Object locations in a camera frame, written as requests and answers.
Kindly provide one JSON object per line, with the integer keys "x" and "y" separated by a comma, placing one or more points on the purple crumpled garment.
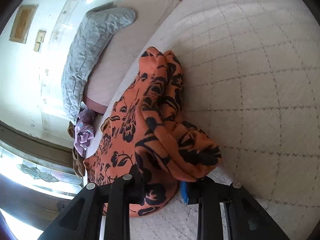
{"x": 84, "y": 131}

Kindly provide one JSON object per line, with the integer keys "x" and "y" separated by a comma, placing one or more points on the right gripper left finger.
{"x": 81, "y": 218}

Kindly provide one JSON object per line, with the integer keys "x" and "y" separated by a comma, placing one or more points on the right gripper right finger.
{"x": 245, "y": 217}

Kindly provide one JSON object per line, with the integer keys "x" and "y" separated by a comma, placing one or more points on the large framed wall picture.
{"x": 22, "y": 23}

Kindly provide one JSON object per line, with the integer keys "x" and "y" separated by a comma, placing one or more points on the orange black floral garment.
{"x": 146, "y": 130}

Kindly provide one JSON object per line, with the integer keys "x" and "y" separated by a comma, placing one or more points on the small framed wall picture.
{"x": 39, "y": 40}

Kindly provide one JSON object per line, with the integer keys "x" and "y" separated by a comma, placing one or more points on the brown garment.
{"x": 78, "y": 165}

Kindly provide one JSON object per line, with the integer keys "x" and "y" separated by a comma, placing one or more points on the grey quilted pillow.
{"x": 94, "y": 33}

